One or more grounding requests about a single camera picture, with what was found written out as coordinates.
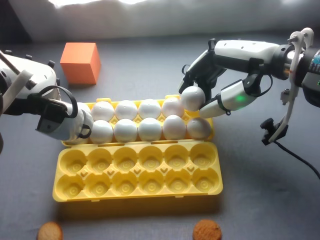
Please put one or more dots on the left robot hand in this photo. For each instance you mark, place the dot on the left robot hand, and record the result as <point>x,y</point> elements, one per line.
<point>37,77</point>

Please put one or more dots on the yellow egg carton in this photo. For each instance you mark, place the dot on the yellow egg carton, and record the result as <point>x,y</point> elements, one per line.
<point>140,172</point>

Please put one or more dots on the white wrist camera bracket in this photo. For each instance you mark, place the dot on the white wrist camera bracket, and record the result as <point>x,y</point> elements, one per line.
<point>296,57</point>
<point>18,83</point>

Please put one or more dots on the white toy egg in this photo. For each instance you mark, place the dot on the white toy egg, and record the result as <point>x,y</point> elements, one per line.
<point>101,131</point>
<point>126,109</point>
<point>198,128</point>
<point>193,98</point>
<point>174,127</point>
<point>150,128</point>
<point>103,110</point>
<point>125,130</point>
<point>83,107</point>
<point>171,107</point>
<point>149,108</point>

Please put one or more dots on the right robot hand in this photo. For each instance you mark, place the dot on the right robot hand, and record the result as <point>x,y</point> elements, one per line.
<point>240,53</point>

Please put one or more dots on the round brown cookie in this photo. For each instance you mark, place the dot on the round brown cookie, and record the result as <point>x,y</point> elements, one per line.
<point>207,230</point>
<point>50,231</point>

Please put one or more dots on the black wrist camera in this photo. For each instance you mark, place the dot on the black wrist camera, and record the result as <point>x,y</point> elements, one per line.
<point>267,125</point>

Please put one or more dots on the grey table cloth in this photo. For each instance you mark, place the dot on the grey table cloth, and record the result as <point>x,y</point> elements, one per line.
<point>250,200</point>

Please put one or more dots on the orange cube block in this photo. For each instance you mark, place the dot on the orange cube block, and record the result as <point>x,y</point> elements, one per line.
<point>80,62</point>

